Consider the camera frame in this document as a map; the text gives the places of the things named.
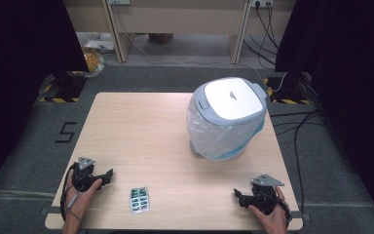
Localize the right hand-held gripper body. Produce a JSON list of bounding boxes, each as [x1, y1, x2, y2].
[[247, 174, 285, 215]]

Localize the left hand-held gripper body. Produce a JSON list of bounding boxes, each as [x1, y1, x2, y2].
[[72, 156, 102, 193]]

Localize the green pill blister pack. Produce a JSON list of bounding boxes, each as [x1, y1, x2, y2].
[[129, 186, 151, 215]]

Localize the clear plastic bin liner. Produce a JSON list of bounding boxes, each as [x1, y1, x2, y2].
[[185, 97, 267, 162]]

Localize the grey white lidded trash can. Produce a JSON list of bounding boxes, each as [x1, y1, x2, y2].
[[185, 76, 269, 163]]

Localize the person's right hand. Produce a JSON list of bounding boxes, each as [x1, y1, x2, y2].
[[247, 186, 289, 234]]

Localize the person's left hand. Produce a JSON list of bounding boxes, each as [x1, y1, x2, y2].
[[65, 174, 103, 225]]

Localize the grey tape piece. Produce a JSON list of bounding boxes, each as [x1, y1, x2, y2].
[[292, 211, 312, 221], [40, 206, 61, 215]]

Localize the black stand base hazard tape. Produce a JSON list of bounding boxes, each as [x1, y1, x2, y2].
[[262, 71, 317, 105], [38, 71, 88, 103]]

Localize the clear bag yellow contents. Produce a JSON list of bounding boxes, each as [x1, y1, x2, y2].
[[80, 47, 107, 78]]

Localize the dark curtain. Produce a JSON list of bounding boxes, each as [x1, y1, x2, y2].
[[0, 0, 90, 198], [275, 0, 374, 225]]

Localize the white papers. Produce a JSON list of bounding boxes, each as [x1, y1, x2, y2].
[[86, 38, 116, 52]]

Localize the light wooden desk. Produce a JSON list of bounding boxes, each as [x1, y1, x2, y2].
[[62, 0, 252, 65]]

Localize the grey cable plug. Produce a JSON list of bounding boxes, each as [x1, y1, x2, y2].
[[66, 192, 79, 210]]

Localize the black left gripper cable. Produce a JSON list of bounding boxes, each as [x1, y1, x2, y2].
[[59, 163, 79, 223]]

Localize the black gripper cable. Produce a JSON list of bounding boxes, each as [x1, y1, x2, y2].
[[274, 194, 294, 229], [59, 163, 79, 223]]

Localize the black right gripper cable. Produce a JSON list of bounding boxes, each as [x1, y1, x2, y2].
[[274, 194, 294, 229]]

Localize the black floor cables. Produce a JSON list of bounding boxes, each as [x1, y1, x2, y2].
[[269, 109, 326, 211]]

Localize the black outlet cables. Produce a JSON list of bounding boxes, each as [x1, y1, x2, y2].
[[243, 2, 280, 66]]

